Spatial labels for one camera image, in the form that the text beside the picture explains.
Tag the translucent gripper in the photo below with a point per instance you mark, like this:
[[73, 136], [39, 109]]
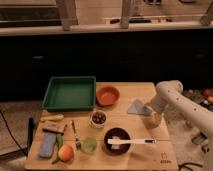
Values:
[[152, 119]]

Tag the light blue towel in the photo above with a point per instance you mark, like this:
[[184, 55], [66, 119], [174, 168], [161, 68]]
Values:
[[137, 107]]

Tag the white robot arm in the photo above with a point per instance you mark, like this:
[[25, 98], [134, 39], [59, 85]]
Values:
[[170, 93]]

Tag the dark brown bowl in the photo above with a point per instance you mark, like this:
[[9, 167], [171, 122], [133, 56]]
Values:
[[111, 144]]

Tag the red bowl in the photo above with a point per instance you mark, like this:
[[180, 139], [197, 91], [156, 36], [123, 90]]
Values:
[[107, 96]]

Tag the white cup of grapes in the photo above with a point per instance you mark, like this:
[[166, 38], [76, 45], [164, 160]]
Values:
[[98, 119]]

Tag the green plastic cup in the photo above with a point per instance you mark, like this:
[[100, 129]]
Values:
[[89, 145]]

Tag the silver fork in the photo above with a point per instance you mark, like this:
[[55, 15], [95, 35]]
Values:
[[77, 140]]

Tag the green plastic tray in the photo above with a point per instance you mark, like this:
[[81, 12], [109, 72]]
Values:
[[70, 93]]

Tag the orange peach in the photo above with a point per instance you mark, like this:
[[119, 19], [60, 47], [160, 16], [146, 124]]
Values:
[[66, 153]]

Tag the green pea pod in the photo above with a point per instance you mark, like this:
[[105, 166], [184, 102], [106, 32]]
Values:
[[59, 143]]

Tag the yellow banana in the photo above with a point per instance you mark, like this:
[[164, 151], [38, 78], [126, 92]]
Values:
[[58, 117]]

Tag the wooden brush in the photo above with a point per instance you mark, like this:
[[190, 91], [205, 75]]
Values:
[[54, 127]]

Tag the blue sponge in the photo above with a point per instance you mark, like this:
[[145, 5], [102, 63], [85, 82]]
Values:
[[47, 145]]

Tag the white spatula black handle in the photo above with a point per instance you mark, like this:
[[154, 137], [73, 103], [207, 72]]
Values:
[[133, 141]]

